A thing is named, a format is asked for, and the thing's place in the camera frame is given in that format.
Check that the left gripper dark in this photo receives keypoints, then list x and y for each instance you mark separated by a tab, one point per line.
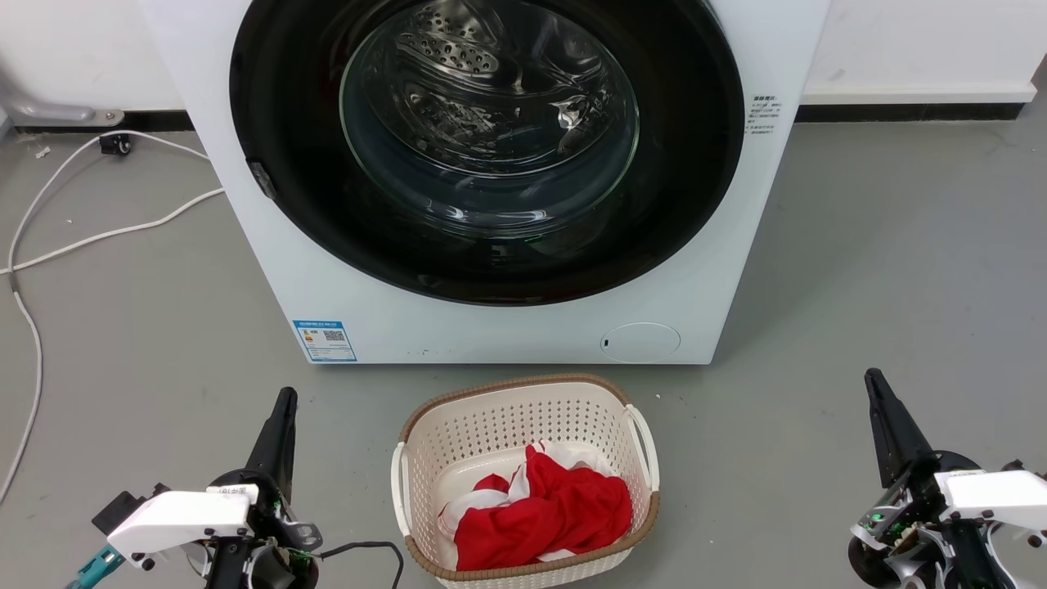
270	564

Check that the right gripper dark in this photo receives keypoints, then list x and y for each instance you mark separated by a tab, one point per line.
908	523

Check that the black round glass washer door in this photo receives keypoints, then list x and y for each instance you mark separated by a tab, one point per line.
286	204

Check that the white front-load washing machine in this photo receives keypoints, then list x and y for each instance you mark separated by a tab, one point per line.
491	335

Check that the blue energy label sticker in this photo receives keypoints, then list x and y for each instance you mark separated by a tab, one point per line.
325	341

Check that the cream perforated laundry basket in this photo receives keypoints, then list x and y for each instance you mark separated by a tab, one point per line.
507	409

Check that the round white filter cover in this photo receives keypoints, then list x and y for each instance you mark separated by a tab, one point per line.
642	342

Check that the red and white garment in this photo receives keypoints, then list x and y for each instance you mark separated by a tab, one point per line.
556	515

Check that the small black floor caster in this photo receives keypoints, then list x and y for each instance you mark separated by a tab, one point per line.
115	145

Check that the printed text instruction sticker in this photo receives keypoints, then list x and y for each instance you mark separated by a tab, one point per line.
764	114

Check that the grey metal pipe foot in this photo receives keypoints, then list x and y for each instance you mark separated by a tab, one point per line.
49	110

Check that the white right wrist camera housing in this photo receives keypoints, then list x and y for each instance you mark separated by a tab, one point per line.
998	495

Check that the black wall baseboard strip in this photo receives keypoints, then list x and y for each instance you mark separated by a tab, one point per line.
908	112

